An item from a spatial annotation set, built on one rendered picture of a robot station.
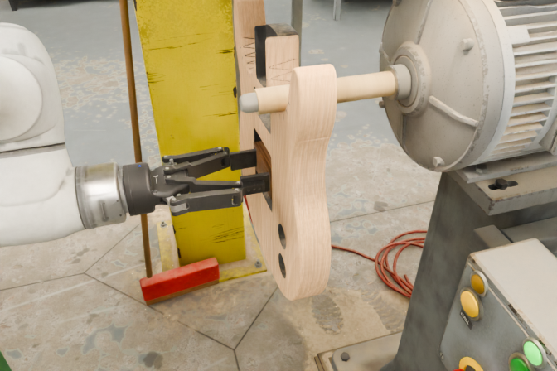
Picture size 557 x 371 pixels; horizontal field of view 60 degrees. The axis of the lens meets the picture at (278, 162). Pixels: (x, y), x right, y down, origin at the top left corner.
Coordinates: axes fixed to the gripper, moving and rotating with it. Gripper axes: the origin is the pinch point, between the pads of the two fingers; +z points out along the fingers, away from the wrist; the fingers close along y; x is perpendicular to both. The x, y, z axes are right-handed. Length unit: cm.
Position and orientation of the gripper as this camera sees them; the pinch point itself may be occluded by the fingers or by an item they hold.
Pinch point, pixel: (260, 169)
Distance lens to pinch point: 74.8
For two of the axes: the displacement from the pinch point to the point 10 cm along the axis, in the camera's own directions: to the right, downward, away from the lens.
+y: 2.8, 4.8, -8.3
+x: -0.1, -8.6, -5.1
